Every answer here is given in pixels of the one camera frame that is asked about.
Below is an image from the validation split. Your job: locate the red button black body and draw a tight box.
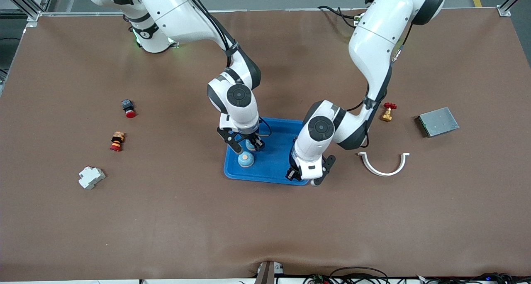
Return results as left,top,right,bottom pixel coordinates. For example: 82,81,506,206
121,99,137,119

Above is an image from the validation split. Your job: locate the black cable bundle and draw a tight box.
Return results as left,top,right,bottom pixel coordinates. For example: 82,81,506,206
303,266,531,284

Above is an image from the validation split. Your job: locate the white circuit breaker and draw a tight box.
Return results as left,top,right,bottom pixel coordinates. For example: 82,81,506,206
78,166,106,190

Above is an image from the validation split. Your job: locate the grey metal box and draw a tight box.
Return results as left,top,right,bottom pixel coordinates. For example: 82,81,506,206
415,107,460,138

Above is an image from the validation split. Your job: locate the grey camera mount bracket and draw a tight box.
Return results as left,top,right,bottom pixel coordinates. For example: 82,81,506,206
254,260,285,284

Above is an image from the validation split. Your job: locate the red button orange body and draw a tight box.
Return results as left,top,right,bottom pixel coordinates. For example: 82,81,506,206
110,131,126,152

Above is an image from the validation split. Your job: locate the aluminium frame post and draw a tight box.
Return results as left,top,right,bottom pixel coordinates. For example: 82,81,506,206
0,0,42,24
497,0,531,17

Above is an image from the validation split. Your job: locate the black arm base cable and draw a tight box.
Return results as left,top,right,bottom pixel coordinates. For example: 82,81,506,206
317,5,358,28

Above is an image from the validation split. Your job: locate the grey aluminium table rail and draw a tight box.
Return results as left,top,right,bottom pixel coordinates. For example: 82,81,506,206
39,7,504,15

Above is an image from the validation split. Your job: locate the white semicircular clamp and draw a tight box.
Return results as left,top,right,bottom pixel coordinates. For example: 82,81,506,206
358,152,410,177

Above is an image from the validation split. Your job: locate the blue plastic tray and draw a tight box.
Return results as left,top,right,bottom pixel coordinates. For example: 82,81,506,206
224,117,312,186

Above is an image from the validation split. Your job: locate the brass valve red handle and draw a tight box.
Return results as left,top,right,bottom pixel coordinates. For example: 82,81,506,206
379,102,397,122

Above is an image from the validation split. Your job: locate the brown table mat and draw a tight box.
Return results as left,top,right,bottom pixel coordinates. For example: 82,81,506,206
0,8,531,282

